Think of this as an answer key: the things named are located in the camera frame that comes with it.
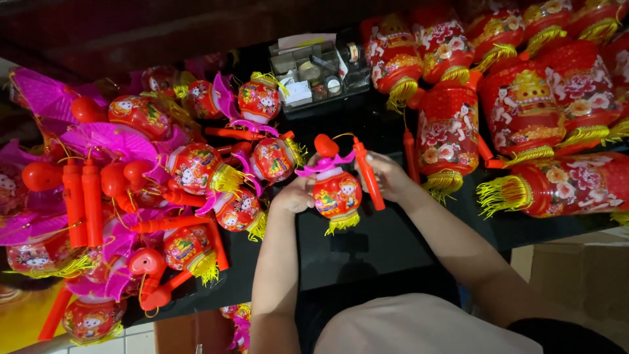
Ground person's left hand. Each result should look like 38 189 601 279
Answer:
272 155 322 215

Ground person's right hand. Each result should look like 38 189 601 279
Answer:
355 150 419 203

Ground orange plastic lantern handle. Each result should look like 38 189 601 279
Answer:
352 137 386 212

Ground small red toy lantern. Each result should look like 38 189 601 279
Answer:
295 134 363 237

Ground clear plastic desk organizer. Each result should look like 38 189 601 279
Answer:
268 33 372 120

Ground roll of clear tape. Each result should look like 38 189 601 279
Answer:
299 60 322 82

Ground pile of small pink-topped lanterns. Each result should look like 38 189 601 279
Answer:
0 49 308 345

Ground white paper sheets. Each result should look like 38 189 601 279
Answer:
277 33 338 54

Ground bundle of small red lanterns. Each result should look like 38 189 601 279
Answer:
219 302 253 354

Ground group of large red lanterns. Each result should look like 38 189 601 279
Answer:
360 0 629 227

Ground person's white shirt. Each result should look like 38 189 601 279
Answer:
314 293 543 354

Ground dark brown carton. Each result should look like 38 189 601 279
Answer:
154 309 237 354

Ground light brown cardboard box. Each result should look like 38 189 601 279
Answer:
511 228 629 341

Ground yellow sheet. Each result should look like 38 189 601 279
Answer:
0 290 74 354

